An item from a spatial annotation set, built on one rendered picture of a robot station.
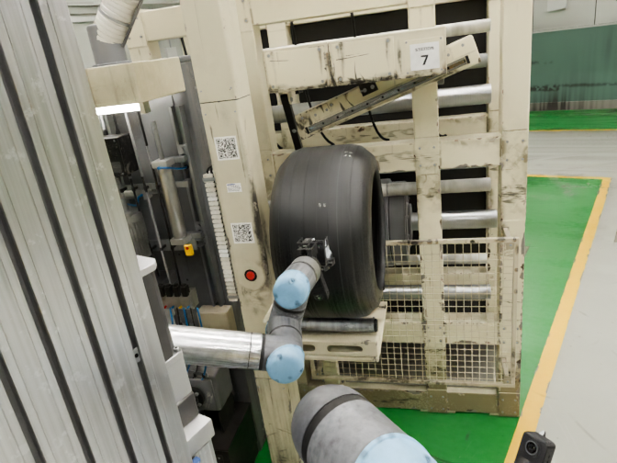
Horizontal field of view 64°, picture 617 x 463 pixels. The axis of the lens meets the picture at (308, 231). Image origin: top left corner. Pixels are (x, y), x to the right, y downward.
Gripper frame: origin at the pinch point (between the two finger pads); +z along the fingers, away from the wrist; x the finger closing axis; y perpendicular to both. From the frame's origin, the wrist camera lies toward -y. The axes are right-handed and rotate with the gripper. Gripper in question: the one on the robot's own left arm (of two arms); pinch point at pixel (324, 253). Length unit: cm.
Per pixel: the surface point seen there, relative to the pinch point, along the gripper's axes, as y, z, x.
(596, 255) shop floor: -94, 271, -144
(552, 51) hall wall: 85, 906, -237
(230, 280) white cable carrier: -17, 24, 41
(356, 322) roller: -29.8, 17.6, -3.9
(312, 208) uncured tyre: 11.9, 4.3, 3.1
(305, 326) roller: -30.9, 16.9, 13.5
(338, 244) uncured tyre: 1.9, 1.2, -4.0
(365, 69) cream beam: 50, 41, -10
